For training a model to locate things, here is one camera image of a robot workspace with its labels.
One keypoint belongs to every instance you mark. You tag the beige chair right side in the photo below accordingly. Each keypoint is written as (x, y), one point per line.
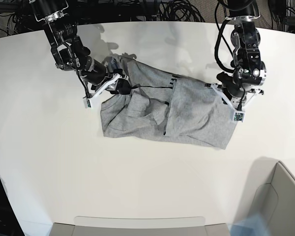
(272, 212)

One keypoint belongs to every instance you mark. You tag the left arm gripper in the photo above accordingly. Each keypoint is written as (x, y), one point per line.
(227, 83)

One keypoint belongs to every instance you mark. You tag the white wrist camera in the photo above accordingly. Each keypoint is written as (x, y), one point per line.
(110, 85)
(239, 103)

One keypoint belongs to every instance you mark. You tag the grey T-shirt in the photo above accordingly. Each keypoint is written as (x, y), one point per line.
(165, 107)

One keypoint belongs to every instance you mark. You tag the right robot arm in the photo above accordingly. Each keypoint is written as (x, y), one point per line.
(70, 54)

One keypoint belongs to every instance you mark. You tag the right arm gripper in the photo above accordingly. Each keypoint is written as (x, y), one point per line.
(123, 87)

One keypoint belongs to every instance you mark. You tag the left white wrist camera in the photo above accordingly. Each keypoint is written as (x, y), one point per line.
(239, 103)

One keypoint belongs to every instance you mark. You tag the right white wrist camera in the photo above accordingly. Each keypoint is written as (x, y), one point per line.
(110, 85)

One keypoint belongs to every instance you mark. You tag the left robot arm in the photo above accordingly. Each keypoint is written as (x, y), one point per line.
(248, 70)

